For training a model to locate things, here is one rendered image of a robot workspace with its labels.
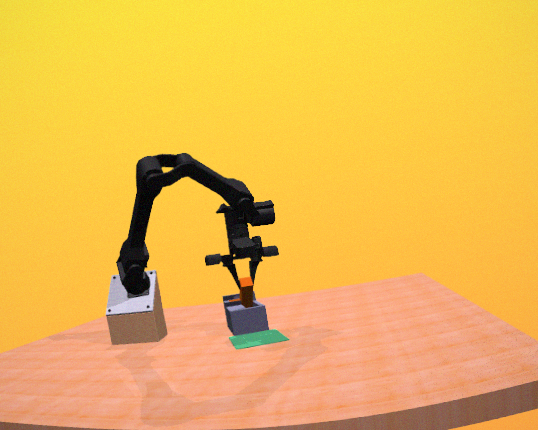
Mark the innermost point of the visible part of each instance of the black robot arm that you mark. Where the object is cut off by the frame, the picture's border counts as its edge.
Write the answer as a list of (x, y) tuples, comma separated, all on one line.
[(150, 179)]

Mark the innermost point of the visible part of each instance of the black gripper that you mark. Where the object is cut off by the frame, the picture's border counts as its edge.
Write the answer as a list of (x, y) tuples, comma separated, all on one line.
[(227, 260)]

